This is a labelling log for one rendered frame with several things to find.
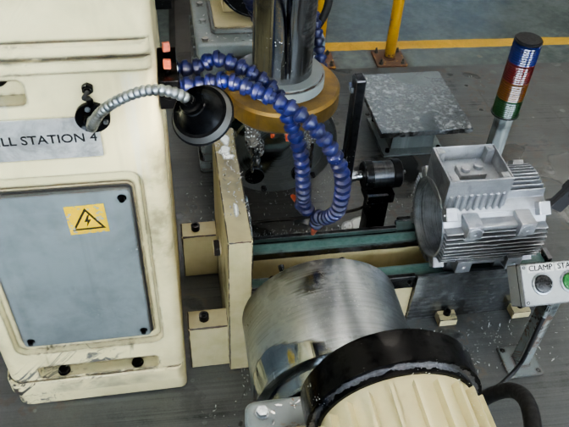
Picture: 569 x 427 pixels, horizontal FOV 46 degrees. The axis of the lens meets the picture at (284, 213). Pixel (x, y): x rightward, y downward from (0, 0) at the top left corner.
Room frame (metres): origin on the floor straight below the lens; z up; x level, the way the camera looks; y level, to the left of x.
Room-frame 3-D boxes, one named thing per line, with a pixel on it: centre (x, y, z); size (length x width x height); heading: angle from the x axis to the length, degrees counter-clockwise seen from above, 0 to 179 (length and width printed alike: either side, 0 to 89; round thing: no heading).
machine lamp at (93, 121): (0.60, 0.16, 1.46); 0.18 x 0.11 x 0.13; 102
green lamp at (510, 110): (1.29, -0.49, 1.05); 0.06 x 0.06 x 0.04
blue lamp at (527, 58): (1.29, -0.49, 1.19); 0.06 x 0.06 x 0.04
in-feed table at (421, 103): (1.48, -0.32, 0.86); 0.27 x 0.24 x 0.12; 12
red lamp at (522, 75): (1.29, -0.49, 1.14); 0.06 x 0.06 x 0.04
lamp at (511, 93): (1.29, -0.49, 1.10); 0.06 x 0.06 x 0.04
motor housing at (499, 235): (0.95, -0.37, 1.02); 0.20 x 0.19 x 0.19; 101
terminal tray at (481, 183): (0.95, -0.33, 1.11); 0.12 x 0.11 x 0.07; 101
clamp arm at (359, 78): (1.04, -0.12, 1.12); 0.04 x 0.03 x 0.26; 102
